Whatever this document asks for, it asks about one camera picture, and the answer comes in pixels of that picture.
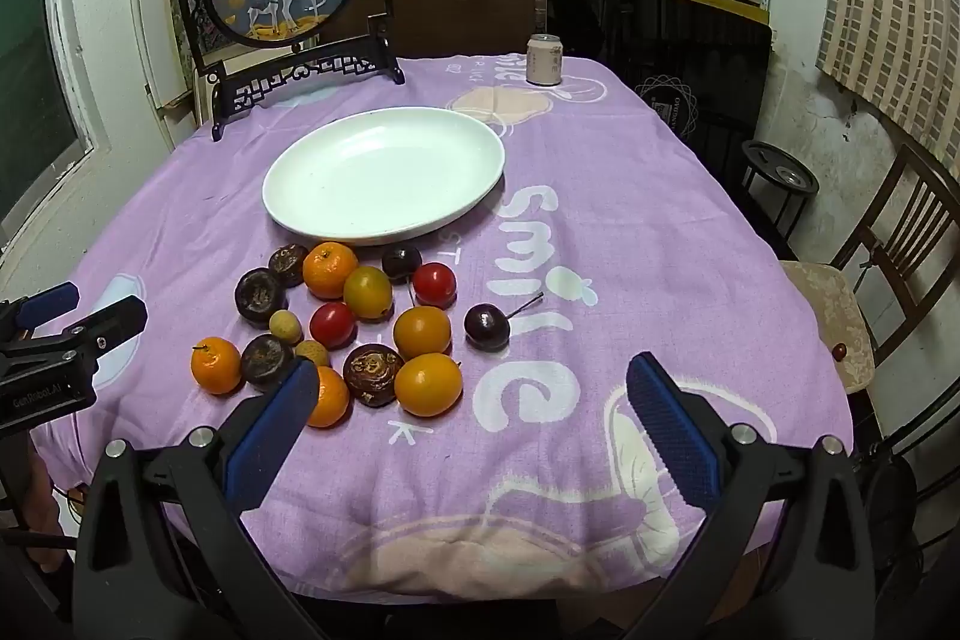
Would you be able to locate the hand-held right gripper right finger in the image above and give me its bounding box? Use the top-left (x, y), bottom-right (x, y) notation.
top-left (622, 352), bottom-right (875, 640)

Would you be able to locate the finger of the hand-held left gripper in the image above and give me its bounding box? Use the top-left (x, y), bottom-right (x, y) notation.
top-left (22, 295), bottom-right (149, 372)
top-left (0, 281), bottom-right (81, 341)

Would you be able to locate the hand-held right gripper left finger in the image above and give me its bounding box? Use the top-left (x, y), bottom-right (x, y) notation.
top-left (73, 356), bottom-right (322, 640)

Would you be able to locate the orange tangerine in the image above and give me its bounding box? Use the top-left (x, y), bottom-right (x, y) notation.
top-left (190, 338), bottom-right (243, 395)
top-left (306, 366), bottom-right (352, 429)
top-left (302, 241), bottom-right (361, 301)

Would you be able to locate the dark brown water chestnut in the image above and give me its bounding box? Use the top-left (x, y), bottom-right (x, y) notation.
top-left (235, 268), bottom-right (288, 327)
top-left (343, 344), bottom-right (406, 408)
top-left (269, 244), bottom-right (309, 288)

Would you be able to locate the orange tomato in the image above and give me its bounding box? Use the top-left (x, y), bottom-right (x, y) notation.
top-left (393, 305), bottom-right (452, 361)
top-left (394, 353), bottom-right (464, 418)

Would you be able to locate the white plate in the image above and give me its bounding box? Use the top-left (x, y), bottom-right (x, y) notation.
top-left (262, 106), bottom-right (506, 246)

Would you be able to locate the person's left hand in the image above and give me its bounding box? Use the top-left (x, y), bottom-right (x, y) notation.
top-left (28, 437), bottom-right (77, 575)

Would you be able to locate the red tomato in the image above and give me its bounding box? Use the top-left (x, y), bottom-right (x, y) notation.
top-left (310, 302), bottom-right (357, 348)
top-left (412, 262), bottom-right (458, 309)

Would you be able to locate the yellow tomato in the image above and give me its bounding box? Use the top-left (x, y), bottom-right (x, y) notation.
top-left (343, 266), bottom-right (394, 321)

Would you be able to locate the wooden chair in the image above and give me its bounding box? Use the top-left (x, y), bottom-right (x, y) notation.
top-left (778, 143), bottom-right (960, 395)

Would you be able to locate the purple printed tablecloth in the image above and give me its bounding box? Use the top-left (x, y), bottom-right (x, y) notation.
top-left (30, 56), bottom-right (856, 618)

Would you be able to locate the dark purple cherry with stem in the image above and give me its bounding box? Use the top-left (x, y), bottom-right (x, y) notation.
top-left (463, 291), bottom-right (545, 353)

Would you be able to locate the white framed window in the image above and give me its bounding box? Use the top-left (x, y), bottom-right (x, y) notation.
top-left (0, 0), bottom-right (100, 225)

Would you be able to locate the black round stool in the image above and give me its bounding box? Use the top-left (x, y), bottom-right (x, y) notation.
top-left (740, 140), bottom-right (821, 260)

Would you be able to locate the pale beverage can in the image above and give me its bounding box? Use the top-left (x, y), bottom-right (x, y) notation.
top-left (526, 33), bottom-right (564, 88)

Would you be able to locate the brown wooden board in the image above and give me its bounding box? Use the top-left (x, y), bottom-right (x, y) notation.
top-left (330, 0), bottom-right (548, 61)

